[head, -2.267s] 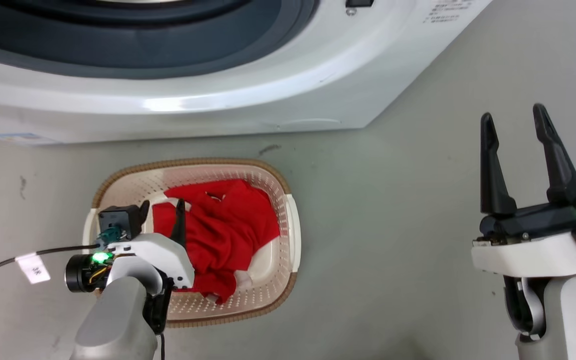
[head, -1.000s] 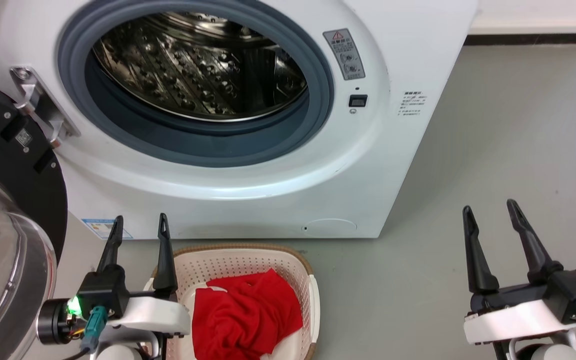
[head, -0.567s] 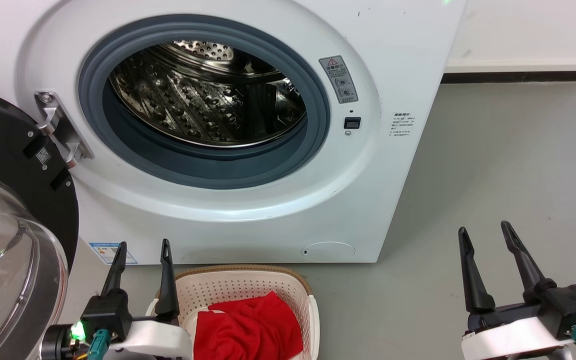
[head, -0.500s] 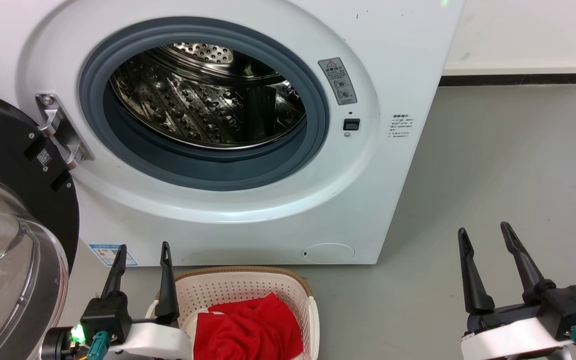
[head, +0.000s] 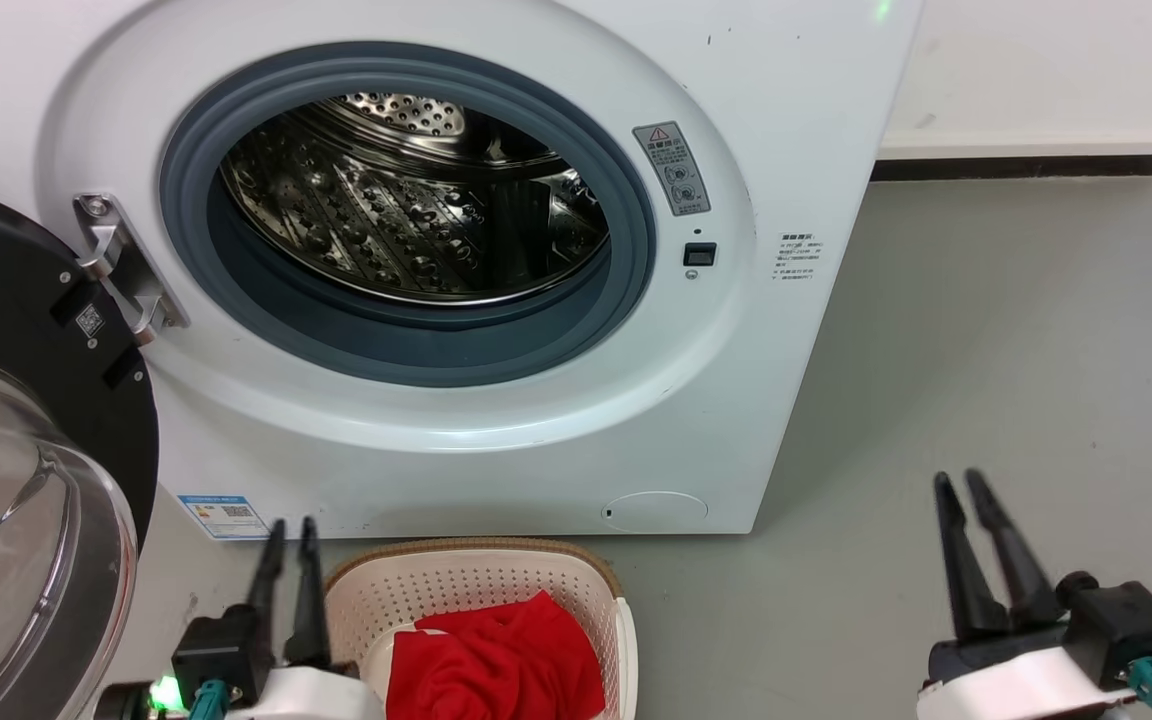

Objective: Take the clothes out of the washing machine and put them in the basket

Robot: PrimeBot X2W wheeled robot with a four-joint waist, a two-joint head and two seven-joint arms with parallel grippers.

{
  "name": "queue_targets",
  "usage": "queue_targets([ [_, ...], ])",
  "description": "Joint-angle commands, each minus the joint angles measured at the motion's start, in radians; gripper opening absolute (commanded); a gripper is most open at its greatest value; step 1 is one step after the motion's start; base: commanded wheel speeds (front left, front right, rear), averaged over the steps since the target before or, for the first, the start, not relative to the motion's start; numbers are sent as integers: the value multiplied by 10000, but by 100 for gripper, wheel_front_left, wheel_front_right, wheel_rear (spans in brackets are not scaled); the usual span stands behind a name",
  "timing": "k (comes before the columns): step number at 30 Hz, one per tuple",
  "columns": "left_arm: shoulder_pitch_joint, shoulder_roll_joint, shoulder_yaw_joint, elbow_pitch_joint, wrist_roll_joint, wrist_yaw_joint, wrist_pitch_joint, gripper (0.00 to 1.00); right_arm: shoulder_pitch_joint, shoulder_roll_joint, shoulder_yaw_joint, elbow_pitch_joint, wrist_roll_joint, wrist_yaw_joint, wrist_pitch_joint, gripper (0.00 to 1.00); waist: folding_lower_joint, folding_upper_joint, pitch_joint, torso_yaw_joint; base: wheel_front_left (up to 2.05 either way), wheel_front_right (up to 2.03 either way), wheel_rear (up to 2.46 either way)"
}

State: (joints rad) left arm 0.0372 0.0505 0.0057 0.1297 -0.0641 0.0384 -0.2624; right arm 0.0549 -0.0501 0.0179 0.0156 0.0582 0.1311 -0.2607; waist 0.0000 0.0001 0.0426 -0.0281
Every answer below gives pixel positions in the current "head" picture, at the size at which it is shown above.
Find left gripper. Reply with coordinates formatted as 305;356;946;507
232;516;387;720

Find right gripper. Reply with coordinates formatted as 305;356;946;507
920;469;1139;720

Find red and white garment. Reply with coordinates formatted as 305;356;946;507
386;590;607;720

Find cream plastic laundry basket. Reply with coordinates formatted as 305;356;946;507
321;538;639;720

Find stainless steel washing machine drum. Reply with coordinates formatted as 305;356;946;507
220;92;611;306

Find washing machine door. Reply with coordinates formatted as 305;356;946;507
0;180;161;720

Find blue bordered energy sticker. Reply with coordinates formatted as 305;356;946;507
176;493;270;541

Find grey rubber door gasket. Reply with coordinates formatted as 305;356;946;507
158;42;657;388

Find white front-load washing machine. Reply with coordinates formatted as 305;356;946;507
0;0;925;536

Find round white filter cover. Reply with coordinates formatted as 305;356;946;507
602;490;709;533

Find silver metal door hinge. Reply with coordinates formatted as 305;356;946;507
73;193;189;348

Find small printed text label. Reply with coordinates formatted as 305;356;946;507
774;232;821;283

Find black skirting strip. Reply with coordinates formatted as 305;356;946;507
871;155;1152;182

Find grey warning sticker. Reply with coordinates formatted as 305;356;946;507
632;121;712;217

